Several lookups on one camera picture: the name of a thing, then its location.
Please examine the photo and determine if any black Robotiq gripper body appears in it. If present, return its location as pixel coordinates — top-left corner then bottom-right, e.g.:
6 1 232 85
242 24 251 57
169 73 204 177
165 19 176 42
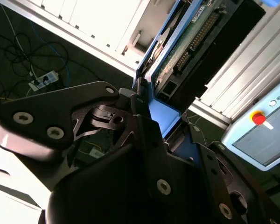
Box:
38 143 222 224

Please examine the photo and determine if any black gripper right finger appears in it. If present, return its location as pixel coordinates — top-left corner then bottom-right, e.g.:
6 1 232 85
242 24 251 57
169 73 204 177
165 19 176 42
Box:
187 123 280 224

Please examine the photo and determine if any hard disk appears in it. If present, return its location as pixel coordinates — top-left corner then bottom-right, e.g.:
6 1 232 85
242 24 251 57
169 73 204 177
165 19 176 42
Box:
132 0 267 164

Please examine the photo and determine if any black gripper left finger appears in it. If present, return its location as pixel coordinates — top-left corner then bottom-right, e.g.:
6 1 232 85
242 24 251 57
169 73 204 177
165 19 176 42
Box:
0 78 176 199

